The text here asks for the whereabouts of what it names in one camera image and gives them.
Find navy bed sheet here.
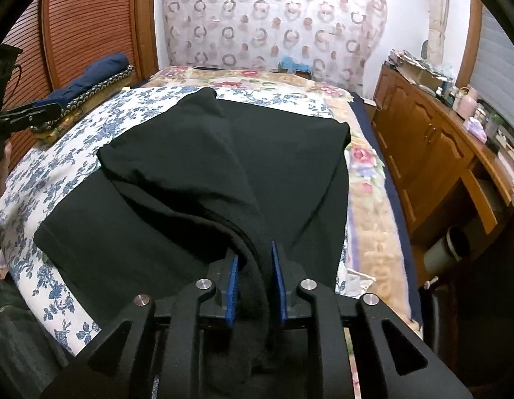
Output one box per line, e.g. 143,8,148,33
347,90,425,334

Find grey waste bin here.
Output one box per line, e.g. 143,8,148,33
422,225,470,276

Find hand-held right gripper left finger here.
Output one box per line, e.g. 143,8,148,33
79,253,241,399

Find blue floral bed sheet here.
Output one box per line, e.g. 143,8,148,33
0,84,357,357

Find pink jar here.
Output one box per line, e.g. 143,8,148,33
454,85,481,120

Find pile of cabinet clutter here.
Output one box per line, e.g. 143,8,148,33
384,48,514,171

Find wooden cabinet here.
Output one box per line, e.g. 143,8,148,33
370,62,514,242

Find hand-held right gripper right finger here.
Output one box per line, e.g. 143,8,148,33
270,239,433,399

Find lilac cloth bundle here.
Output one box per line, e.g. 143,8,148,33
465,117,489,143

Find grey window blind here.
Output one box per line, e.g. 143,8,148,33
465,4,514,134

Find teal toy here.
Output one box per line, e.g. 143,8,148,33
277,55,315,78

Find black printed t-shirt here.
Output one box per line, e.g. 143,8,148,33
33,87,351,383

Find dark patterned folded cloth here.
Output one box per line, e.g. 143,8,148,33
30,65,136,147

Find beige tied curtain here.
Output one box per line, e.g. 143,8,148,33
427,0,450,64

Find circle print curtain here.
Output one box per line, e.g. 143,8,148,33
163,0,389,93

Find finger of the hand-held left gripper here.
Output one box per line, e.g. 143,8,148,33
0,102,62,126

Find pink floral blanket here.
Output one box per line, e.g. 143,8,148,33
140,65,416,326

